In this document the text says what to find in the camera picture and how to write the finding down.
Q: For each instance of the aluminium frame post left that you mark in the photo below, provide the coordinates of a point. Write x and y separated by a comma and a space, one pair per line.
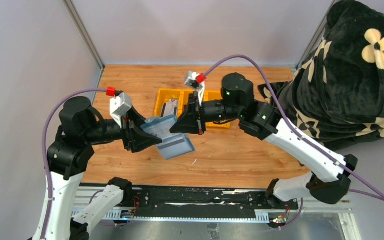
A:
73, 12

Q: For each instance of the blue leather card holder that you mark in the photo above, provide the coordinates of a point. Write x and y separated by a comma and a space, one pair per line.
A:
173, 144

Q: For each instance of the aluminium frame post right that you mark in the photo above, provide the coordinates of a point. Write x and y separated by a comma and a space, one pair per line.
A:
316, 38

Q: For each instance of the black floral fleece blanket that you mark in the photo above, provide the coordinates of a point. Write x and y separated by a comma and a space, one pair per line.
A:
337, 95

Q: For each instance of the aluminium frame post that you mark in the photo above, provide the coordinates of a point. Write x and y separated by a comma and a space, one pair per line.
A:
316, 38
73, 12

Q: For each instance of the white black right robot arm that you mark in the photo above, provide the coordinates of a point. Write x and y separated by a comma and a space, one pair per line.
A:
328, 181

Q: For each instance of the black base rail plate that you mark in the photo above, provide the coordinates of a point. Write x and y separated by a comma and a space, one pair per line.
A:
191, 203

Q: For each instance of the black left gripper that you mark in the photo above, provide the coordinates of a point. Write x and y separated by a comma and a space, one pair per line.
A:
133, 137

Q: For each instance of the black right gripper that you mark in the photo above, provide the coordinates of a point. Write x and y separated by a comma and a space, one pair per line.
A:
190, 122

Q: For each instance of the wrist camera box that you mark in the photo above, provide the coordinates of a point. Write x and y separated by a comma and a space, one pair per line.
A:
197, 82
119, 104

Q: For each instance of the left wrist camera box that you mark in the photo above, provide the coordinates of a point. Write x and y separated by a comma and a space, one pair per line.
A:
119, 104

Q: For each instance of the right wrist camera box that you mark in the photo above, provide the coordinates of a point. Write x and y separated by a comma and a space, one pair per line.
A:
197, 82

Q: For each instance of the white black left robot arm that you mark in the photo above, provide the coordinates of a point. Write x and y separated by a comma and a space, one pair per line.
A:
66, 161

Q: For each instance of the grey white credit card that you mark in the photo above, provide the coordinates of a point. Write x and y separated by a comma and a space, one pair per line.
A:
170, 107

